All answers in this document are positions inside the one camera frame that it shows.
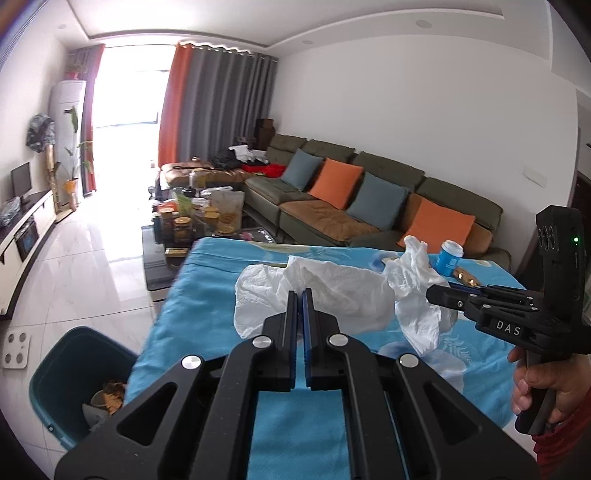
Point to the orange and grey curtain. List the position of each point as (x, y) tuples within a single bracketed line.
[(217, 106), (92, 115)]

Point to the blue flower-print blanket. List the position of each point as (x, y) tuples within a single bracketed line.
[(207, 300)]

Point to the red cloth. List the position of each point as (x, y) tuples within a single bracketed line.
[(265, 170)]

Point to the covered standing fan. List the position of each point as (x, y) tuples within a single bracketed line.
[(40, 134)]

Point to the person's right forearm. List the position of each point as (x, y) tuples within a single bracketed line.
[(563, 447)]

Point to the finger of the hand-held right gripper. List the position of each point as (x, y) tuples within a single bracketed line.
[(498, 290), (450, 300)]

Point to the gold snack packet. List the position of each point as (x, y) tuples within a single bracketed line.
[(466, 277)]

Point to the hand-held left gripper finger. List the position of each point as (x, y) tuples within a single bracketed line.
[(307, 350), (295, 350)]

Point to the green sofa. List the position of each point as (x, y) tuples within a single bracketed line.
[(397, 170)]

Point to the yellow floor vase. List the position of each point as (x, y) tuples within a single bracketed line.
[(70, 191)]

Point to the white standing air conditioner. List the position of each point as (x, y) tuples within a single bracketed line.
[(69, 129)]

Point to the pile of dark clothes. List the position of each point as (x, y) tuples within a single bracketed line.
[(235, 157)]

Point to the white plastic bag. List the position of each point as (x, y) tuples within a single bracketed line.
[(415, 300), (314, 286)]

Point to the teal trash bin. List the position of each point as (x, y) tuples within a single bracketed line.
[(69, 360)]

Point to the brown boxes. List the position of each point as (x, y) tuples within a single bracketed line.
[(264, 131)]

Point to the black monitor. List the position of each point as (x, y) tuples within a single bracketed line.
[(21, 180)]

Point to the gold foil wrapper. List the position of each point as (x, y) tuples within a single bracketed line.
[(115, 392)]

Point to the white bathroom scale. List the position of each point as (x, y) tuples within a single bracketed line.
[(16, 348)]

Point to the clear plastic bag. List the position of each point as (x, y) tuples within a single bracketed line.
[(10, 210)]

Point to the teal cushion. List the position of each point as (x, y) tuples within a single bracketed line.
[(378, 201), (301, 168)]

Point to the person's right hand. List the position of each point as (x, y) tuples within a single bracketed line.
[(570, 387)]

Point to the white tv cabinet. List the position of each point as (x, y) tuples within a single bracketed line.
[(23, 240)]

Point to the window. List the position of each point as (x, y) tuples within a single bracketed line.
[(131, 101)]

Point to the white wall switch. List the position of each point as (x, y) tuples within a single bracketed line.
[(535, 174)]

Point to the small potted plant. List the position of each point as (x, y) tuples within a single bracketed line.
[(74, 69)]

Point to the orange cushion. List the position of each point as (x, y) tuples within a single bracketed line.
[(336, 182), (441, 226)]

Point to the blue cup with white lid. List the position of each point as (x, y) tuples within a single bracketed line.
[(448, 258)]

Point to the tall green houseplant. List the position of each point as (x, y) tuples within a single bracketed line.
[(78, 152)]

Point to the coffee table with jars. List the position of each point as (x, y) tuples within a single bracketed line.
[(198, 212)]

